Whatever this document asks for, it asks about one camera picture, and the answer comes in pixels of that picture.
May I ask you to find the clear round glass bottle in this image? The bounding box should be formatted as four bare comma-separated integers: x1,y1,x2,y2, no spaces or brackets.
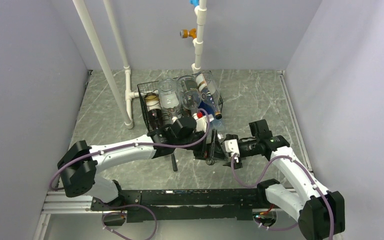
157,78,182,123

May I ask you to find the slanted white pipe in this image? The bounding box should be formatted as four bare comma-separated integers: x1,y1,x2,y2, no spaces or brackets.
72,0,134,129

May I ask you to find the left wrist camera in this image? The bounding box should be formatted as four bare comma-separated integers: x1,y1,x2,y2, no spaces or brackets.
192,112,208,132

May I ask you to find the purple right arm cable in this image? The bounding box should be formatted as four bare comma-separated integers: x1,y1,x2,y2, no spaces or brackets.
230,152,335,240

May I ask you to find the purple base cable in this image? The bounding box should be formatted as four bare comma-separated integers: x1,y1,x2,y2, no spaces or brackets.
101,202,160,240

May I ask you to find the black handled tool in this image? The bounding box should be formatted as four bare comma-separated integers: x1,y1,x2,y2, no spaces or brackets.
170,154,178,172

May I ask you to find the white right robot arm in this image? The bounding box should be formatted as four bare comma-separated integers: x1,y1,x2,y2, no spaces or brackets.
222,119,346,240

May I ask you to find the clear bottle black cap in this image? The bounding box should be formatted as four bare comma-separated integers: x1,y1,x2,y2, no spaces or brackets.
195,70,223,120

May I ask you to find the dark bottle gold foil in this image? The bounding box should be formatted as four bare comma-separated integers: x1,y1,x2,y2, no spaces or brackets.
144,93,164,130

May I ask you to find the blue valve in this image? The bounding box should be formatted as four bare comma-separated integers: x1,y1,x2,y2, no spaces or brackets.
189,0,200,7

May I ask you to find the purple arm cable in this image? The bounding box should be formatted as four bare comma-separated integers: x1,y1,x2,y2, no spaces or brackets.
48,108,211,191
230,152,335,240

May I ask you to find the blue glass bottle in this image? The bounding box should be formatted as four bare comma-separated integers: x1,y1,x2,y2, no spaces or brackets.
199,102,226,133

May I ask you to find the white pipe with tee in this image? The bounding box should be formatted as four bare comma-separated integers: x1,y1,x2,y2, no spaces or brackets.
103,0,139,129

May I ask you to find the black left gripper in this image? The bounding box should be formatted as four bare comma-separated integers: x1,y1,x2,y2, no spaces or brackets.
175,129,228,163

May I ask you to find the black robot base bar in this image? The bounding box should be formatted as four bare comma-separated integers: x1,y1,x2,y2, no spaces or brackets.
90,187,273,223

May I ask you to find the black wire wine rack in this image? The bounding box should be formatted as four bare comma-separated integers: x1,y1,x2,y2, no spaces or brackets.
137,70,224,131

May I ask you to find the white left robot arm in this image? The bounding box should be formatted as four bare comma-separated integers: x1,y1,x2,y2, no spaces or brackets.
56,115,214,210

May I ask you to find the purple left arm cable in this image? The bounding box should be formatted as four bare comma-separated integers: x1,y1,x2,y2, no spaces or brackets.
48,108,211,191

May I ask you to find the clear bottle black gold label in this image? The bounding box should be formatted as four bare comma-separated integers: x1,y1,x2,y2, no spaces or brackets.
204,129,218,166

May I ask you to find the aluminium frame rail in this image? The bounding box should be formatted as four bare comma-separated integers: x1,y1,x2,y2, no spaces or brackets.
42,191,287,231

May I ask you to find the orange valve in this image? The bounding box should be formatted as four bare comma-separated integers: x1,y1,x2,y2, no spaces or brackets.
179,28,197,39

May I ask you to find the white pipe with valves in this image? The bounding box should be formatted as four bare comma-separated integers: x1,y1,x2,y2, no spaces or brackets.
191,0,207,74

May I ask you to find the clear bottle silver cap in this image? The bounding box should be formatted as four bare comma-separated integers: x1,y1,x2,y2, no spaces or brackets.
177,75,202,115

